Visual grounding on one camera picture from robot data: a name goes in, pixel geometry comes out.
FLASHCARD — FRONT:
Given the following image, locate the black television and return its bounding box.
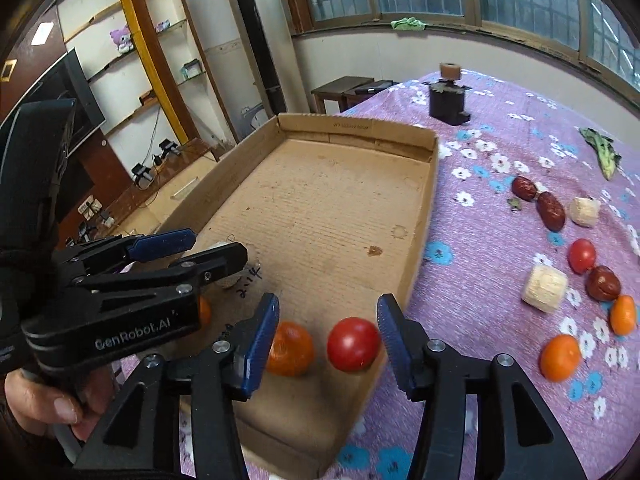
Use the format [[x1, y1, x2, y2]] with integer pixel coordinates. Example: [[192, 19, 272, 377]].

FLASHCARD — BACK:
[[0, 47, 107, 161]]

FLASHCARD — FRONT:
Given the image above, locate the wooden television cabinet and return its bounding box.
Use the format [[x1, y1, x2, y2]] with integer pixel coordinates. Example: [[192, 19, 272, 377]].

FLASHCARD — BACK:
[[57, 137, 221, 248]]

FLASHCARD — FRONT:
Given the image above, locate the dark red jujube date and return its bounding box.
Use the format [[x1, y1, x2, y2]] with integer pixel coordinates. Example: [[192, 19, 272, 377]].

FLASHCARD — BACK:
[[586, 266, 622, 303], [511, 176, 539, 202], [536, 191, 567, 233]]

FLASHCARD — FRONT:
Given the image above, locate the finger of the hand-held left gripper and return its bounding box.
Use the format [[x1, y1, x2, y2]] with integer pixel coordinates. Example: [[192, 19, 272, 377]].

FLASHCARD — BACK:
[[75, 241, 249, 311], [52, 228, 197, 277]]

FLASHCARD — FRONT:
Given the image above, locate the white standing air conditioner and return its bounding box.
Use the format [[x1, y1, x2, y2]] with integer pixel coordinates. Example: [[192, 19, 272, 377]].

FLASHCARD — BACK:
[[218, 0, 293, 142]]

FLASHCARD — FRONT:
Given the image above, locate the green leafy vegetable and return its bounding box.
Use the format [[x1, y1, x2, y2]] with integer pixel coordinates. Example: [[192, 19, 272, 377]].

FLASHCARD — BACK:
[[579, 127, 622, 181]]

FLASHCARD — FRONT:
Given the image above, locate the pale corn cob piece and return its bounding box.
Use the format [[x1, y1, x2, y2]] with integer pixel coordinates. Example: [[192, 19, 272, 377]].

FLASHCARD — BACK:
[[521, 265, 569, 315], [568, 197, 601, 228]]

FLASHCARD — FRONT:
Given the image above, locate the person's left hand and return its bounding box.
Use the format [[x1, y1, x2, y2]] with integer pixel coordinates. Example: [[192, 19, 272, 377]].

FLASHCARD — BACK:
[[4, 362, 123, 441]]

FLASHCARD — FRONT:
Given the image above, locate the brown cardboard box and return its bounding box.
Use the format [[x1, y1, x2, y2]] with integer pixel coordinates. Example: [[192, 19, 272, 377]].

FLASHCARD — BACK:
[[112, 112, 441, 478]]

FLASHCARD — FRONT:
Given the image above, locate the white wall shelf unit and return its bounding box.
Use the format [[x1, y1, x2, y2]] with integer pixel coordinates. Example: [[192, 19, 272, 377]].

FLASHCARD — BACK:
[[55, 0, 236, 161]]

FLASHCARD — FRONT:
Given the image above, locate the black container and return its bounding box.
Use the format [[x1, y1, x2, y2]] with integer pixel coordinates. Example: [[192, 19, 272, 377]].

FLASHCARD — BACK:
[[428, 80, 472, 126]]

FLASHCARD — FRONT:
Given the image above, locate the purple floral blanket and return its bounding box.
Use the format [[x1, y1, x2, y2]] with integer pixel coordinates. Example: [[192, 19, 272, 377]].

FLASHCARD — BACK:
[[107, 69, 640, 480]]

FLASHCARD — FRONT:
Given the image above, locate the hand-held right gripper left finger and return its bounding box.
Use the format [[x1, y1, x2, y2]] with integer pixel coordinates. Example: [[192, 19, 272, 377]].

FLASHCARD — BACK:
[[75, 292, 281, 480]]

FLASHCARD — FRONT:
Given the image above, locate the purple plush toy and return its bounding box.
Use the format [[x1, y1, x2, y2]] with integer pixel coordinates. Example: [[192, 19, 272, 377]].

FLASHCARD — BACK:
[[110, 27, 135, 55]]

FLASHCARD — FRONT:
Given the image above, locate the red tomato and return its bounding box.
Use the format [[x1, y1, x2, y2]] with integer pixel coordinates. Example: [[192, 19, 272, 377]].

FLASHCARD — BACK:
[[326, 316, 382, 373], [568, 238, 597, 276]]

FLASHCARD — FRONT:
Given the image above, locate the flat black device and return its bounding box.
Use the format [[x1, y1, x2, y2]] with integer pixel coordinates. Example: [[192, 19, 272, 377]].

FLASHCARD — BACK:
[[352, 81, 393, 96]]

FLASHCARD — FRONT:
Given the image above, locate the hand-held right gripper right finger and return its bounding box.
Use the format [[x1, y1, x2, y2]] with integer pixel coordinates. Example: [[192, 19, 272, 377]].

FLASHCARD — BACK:
[[376, 293, 591, 480]]

